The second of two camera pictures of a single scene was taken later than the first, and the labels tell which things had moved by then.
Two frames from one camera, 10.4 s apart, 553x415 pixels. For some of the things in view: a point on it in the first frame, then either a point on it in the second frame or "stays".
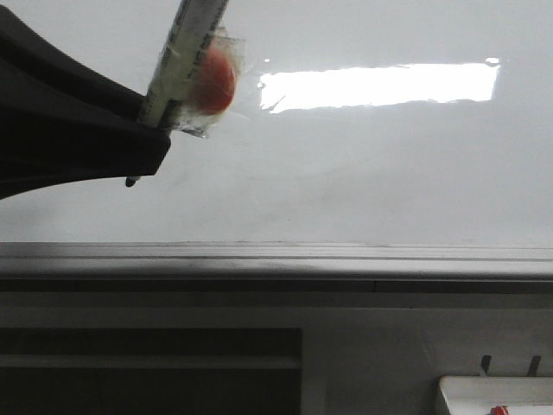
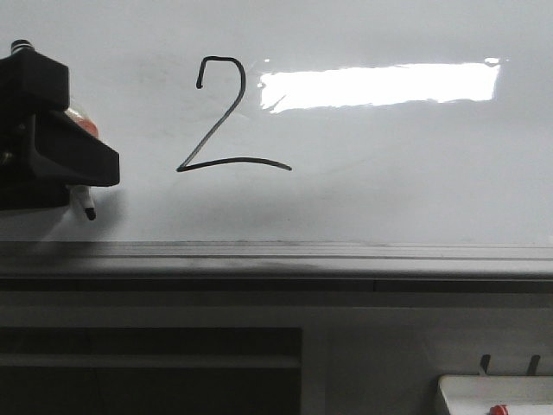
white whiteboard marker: x=193 y=83 to x=83 y=195
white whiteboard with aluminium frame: x=368 y=139 stays
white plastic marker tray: x=477 y=395 stays
